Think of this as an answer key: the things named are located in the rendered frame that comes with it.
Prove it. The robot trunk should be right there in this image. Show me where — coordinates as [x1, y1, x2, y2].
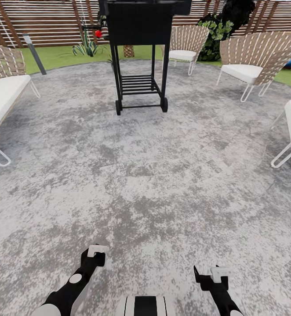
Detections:
[115, 296, 176, 316]

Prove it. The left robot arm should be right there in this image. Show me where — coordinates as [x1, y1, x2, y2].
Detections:
[29, 244, 109, 316]

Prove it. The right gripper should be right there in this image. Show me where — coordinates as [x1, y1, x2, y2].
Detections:
[193, 266, 229, 303]

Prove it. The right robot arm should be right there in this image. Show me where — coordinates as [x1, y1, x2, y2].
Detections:
[193, 265, 244, 316]

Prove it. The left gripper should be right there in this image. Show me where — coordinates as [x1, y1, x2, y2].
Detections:
[81, 251, 105, 272]

